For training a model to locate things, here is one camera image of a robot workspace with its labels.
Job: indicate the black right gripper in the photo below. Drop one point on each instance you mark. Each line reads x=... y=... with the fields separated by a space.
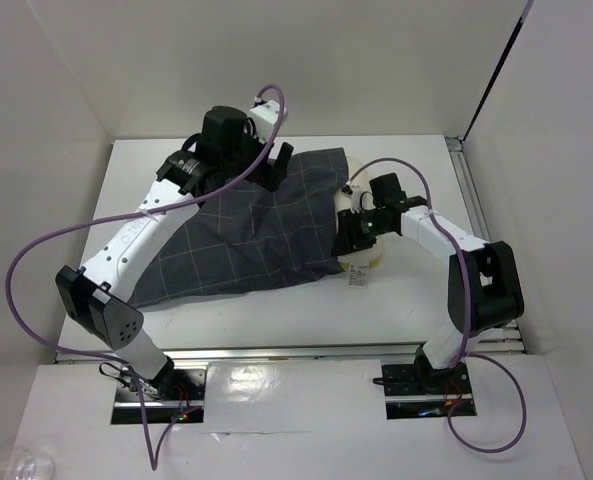
x=348 y=237

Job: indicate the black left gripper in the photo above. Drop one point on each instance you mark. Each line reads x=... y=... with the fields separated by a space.
x=274 y=174

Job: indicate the white pillow with yellow edge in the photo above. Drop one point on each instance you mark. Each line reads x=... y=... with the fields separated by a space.
x=357 y=266

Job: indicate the dark grey checked pillowcase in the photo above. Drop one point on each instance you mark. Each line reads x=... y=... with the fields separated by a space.
x=249 y=239

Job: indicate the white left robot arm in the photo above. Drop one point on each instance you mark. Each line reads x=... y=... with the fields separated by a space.
x=232 y=144

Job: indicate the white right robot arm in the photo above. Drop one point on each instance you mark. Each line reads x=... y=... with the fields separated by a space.
x=420 y=223

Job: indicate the clear plastic object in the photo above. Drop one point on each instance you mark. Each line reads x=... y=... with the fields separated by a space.
x=21 y=463

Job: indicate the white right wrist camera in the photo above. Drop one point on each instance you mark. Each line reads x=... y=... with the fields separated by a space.
x=357 y=197

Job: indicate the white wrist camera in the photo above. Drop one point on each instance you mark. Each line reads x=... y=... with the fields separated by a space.
x=264 y=117
x=357 y=197

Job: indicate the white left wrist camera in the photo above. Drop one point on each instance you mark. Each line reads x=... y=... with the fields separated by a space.
x=264 y=117

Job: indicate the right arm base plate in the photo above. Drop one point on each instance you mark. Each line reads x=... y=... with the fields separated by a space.
x=415 y=391

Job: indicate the aluminium right side rail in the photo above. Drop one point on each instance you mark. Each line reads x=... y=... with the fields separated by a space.
x=483 y=286

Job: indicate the aluminium rail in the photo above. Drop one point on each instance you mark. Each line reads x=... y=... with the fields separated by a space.
x=503 y=345
x=483 y=286

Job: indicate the aluminium front rail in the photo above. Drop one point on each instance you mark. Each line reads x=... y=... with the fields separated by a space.
x=503 y=345

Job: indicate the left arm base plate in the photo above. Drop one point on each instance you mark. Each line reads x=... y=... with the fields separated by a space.
x=184 y=399

